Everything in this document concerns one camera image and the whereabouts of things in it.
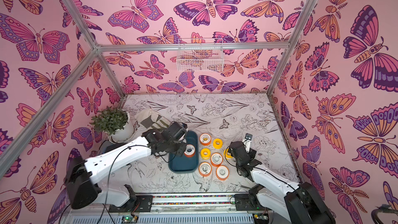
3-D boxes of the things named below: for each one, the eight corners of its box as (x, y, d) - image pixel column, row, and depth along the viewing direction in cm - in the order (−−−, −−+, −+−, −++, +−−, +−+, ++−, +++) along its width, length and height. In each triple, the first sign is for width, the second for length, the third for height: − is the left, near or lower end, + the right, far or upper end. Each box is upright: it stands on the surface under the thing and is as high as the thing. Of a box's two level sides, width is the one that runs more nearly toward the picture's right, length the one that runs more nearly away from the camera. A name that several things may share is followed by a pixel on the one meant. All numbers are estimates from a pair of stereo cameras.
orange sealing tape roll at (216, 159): (210, 166, 87) (210, 165, 85) (210, 154, 92) (210, 152, 90) (222, 166, 87) (223, 165, 85) (221, 154, 92) (222, 152, 90)
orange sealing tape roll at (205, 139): (199, 146, 95) (199, 142, 91) (199, 136, 99) (199, 133, 95) (211, 146, 95) (211, 142, 91) (211, 136, 99) (211, 132, 95)
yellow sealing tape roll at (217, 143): (217, 150, 93) (217, 148, 91) (211, 143, 96) (211, 142, 94) (224, 145, 95) (224, 143, 93) (217, 138, 98) (218, 136, 96)
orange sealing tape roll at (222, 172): (216, 180, 82) (216, 179, 81) (215, 166, 87) (215, 165, 86) (229, 180, 82) (230, 179, 81) (228, 166, 87) (228, 165, 85)
